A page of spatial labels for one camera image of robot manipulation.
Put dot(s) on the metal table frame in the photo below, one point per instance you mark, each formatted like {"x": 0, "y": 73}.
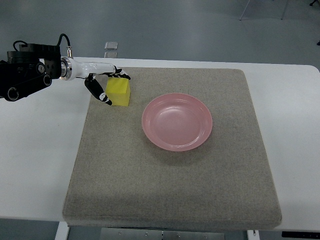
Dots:
{"x": 145, "y": 234}

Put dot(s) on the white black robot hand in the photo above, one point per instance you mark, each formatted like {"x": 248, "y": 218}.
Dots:
{"x": 72, "y": 69}

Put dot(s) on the yellow cube block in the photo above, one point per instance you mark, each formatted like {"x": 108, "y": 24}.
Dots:
{"x": 118, "y": 91}

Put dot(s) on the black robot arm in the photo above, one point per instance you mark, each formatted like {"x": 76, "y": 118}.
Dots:
{"x": 31, "y": 67}

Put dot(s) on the clear floor socket cover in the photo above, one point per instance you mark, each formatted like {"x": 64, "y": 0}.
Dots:
{"x": 111, "y": 45}

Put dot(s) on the pink plate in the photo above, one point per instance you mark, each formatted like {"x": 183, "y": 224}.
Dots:
{"x": 177, "y": 122}

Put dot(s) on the grey fabric mat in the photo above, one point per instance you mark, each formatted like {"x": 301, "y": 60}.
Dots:
{"x": 122, "y": 180}

